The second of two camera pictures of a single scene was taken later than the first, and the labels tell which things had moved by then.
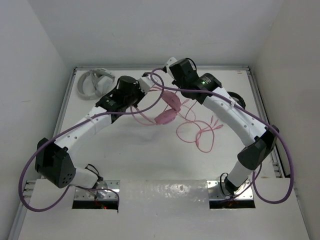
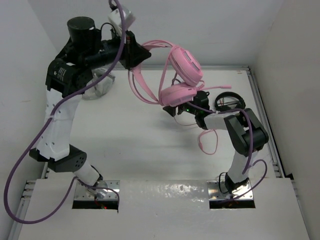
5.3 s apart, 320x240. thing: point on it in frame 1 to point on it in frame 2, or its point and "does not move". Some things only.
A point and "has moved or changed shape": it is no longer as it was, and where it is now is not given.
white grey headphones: [95, 83] does not move
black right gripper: [177, 82] to [172, 110]
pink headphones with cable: [175, 106] has moved or changed shape
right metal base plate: [214, 192] does not move
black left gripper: [141, 93] to [132, 52]
